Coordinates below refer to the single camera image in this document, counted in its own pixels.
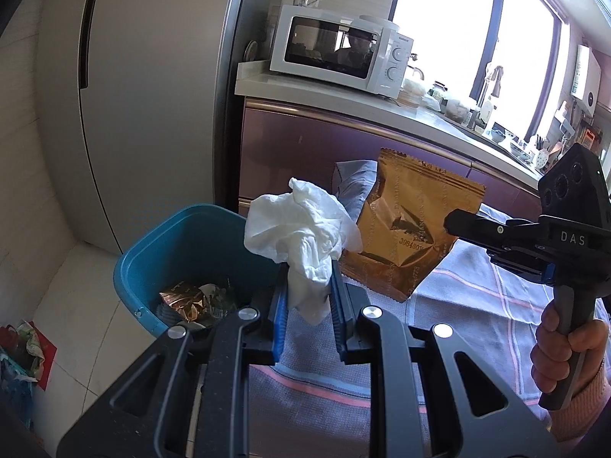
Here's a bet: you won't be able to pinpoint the grey refrigerator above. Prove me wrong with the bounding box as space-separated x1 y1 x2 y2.
38 0 254 256

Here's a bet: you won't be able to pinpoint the purple kitchen cabinets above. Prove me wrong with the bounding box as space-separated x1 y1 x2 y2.
236 95 545 230

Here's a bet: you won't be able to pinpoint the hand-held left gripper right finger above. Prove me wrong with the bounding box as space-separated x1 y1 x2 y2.
328 258 560 458

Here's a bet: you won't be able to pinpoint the blue plastic bag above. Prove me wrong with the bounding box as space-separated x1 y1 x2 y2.
0 348 39 430

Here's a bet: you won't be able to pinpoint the teal plastic bin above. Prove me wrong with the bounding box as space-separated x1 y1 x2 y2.
113 203 287 339

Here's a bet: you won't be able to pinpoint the white microwave oven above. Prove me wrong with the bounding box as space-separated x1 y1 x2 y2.
268 4 415 97

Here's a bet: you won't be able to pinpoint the kitchen window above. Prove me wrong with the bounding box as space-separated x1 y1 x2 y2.
389 0 585 141

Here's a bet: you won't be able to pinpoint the gold foil snack bag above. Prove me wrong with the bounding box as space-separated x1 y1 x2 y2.
340 149 488 303
159 282 213 324

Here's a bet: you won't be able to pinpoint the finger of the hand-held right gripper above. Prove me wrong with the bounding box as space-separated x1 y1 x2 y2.
443 208 545 253
486 247 558 288

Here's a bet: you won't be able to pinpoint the white kitchen countertop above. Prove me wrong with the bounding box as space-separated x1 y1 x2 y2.
234 60 542 192

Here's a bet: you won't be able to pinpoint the plaid purple cloth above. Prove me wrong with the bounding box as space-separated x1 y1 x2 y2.
248 158 611 458

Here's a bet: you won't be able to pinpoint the red bag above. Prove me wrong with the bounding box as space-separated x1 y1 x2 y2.
14 322 58 392

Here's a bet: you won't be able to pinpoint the clear food container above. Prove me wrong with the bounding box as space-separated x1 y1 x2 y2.
444 98 471 122

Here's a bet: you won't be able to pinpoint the white tissue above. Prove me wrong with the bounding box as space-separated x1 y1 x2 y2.
243 177 364 326

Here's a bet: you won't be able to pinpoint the person's right hand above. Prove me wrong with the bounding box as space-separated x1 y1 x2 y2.
530 303 610 396

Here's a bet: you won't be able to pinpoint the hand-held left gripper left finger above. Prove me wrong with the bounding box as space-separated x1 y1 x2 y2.
56 267 291 458

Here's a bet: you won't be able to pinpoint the white water heater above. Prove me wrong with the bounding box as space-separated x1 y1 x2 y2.
570 44 601 115

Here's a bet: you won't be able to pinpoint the stacked plastic food containers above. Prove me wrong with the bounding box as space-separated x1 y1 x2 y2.
398 79 425 106

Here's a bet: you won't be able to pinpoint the metal sink faucet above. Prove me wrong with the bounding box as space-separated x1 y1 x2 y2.
475 66 504 129

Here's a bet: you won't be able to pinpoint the person's right forearm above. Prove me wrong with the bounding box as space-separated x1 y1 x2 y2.
549 363 611 444

